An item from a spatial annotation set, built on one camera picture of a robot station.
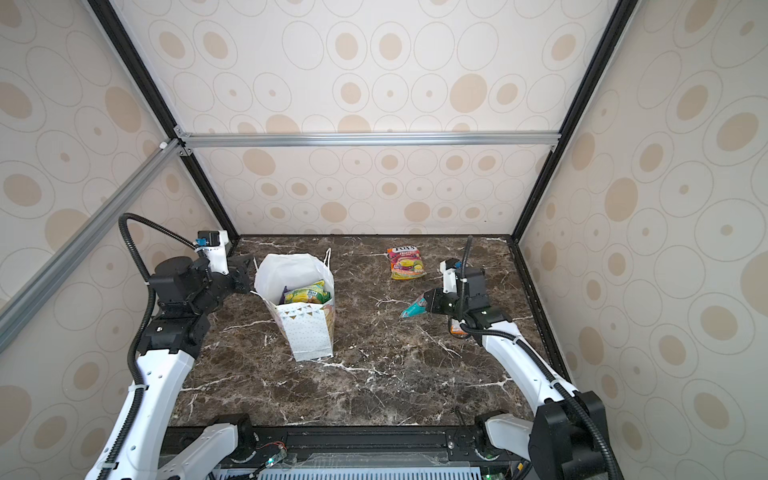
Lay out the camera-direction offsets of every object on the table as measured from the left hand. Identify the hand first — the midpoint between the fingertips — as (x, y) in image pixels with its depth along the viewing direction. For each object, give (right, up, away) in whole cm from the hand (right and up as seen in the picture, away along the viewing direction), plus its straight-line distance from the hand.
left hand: (256, 252), depth 69 cm
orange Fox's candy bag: (+51, -23, +25) cm, 61 cm away
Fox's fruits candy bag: (+37, -2, +40) cm, 54 cm away
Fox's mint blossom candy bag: (+38, -15, +16) cm, 45 cm away
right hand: (+41, -11, +15) cm, 45 cm away
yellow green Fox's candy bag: (+10, -11, +13) cm, 20 cm away
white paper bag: (+9, -20, +9) cm, 24 cm away
